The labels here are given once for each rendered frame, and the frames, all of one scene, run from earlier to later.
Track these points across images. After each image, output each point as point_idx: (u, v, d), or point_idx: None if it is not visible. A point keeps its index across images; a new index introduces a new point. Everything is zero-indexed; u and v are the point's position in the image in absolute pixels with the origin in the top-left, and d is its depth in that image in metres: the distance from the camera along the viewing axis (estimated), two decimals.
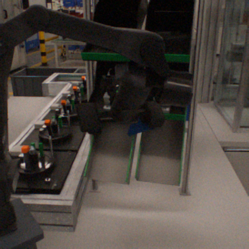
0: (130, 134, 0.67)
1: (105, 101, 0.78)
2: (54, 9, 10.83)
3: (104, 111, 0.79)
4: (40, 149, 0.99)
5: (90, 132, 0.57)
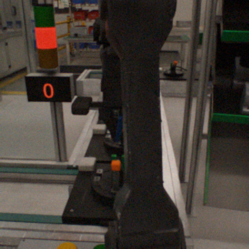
0: (115, 138, 0.64)
1: (246, 102, 0.55)
2: (60, 6, 10.60)
3: (241, 115, 0.57)
4: (123, 164, 0.76)
5: (100, 117, 0.60)
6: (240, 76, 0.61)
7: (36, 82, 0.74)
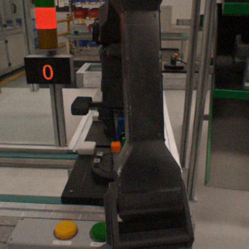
0: (115, 138, 0.64)
1: (248, 77, 0.54)
2: (60, 5, 10.60)
3: (243, 91, 0.56)
4: None
5: (99, 118, 0.60)
6: (242, 53, 0.60)
7: (36, 63, 0.73)
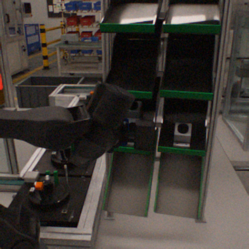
0: None
1: None
2: (55, 11, 10.82)
3: (123, 146, 0.79)
4: (55, 178, 0.98)
5: None
6: (129, 115, 0.83)
7: None
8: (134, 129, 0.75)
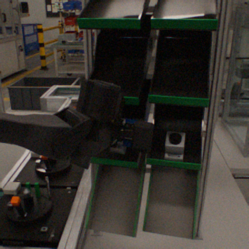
0: None
1: None
2: (54, 10, 10.73)
3: None
4: (36, 190, 0.89)
5: None
6: None
7: None
8: None
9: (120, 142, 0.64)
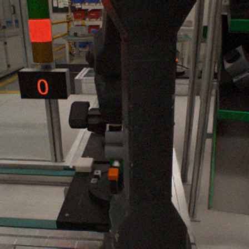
0: None
1: (107, 139, 0.62)
2: (60, 6, 10.56)
3: (105, 152, 0.62)
4: (123, 165, 0.71)
5: (88, 129, 0.60)
6: (235, 71, 0.56)
7: (30, 78, 0.70)
8: (118, 125, 0.62)
9: (121, 138, 0.62)
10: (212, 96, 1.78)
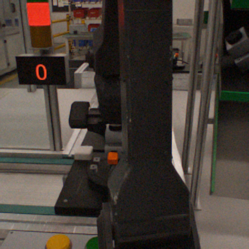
0: None
1: (107, 139, 0.62)
2: (60, 5, 10.55)
3: (105, 152, 0.62)
4: None
5: (88, 129, 0.60)
6: (238, 53, 0.55)
7: (29, 63, 0.68)
8: (118, 125, 0.62)
9: (121, 138, 0.62)
10: (213, 90, 1.77)
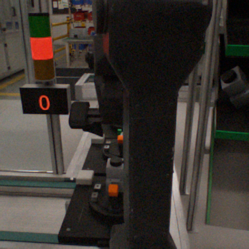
0: None
1: (108, 174, 0.66)
2: (60, 7, 10.58)
3: (106, 187, 0.66)
4: None
5: (84, 129, 0.60)
6: (232, 91, 0.58)
7: (32, 94, 0.71)
8: (119, 162, 0.66)
9: (121, 174, 0.66)
10: None
